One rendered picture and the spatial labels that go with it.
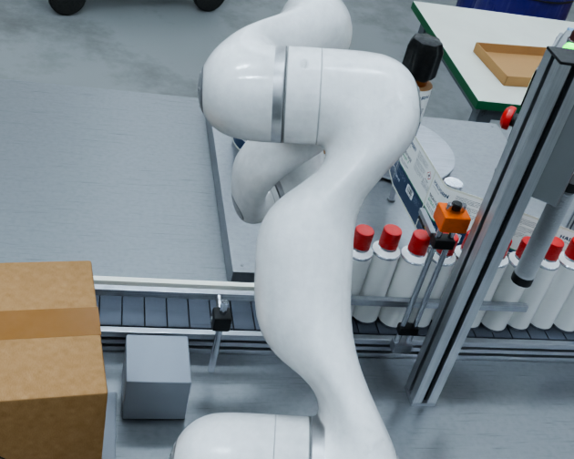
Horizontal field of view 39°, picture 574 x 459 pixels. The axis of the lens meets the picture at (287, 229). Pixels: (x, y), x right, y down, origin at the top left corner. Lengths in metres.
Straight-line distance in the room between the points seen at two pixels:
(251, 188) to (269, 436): 0.47
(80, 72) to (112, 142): 2.05
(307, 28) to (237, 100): 0.14
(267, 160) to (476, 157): 1.05
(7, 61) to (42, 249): 2.46
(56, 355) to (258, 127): 0.40
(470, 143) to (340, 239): 1.41
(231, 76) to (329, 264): 0.21
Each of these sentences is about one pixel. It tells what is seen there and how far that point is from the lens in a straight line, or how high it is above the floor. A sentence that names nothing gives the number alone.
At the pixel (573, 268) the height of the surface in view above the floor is 1.04.
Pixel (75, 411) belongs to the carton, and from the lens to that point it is 1.02.
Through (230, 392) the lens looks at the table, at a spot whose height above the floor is 0.83.
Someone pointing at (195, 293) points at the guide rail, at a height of 0.96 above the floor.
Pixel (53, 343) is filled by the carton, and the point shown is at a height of 1.12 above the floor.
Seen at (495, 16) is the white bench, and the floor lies 0.80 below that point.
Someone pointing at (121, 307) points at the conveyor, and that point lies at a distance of 1.46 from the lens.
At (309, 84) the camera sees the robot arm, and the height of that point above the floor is 1.52.
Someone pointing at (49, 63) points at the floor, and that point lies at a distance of 4.04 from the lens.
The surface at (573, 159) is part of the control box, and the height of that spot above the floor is 1.37.
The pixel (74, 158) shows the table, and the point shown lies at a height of 0.83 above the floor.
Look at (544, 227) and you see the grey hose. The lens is 1.35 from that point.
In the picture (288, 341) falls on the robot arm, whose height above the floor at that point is 1.32.
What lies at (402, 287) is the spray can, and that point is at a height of 0.98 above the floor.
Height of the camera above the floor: 1.89
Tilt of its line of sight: 37 degrees down
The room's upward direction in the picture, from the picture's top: 14 degrees clockwise
